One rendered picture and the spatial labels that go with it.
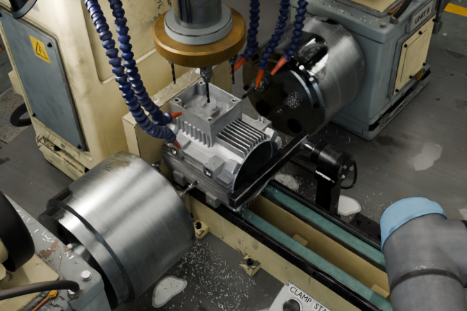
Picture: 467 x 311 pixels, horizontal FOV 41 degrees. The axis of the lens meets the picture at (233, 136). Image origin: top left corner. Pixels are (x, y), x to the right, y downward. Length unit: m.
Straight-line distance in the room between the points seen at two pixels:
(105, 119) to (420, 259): 0.89
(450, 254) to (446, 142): 1.10
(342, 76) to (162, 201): 0.55
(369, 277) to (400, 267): 0.71
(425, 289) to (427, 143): 1.13
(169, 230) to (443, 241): 0.60
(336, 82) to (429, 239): 0.80
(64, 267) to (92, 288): 0.06
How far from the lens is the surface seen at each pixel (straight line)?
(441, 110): 1.88
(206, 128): 1.29
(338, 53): 1.48
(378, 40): 1.54
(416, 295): 0.67
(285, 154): 1.37
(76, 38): 1.26
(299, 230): 1.44
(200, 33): 1.15
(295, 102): 1.43
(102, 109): 1.39
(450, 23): 3.74
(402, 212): 0.73
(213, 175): 1.28
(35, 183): 1.72
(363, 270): 1.39
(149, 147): 1.36
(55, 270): 1.06
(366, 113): 1.68
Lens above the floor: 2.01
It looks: 44 degrees down
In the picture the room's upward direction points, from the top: 3 degrees counter-clockwise
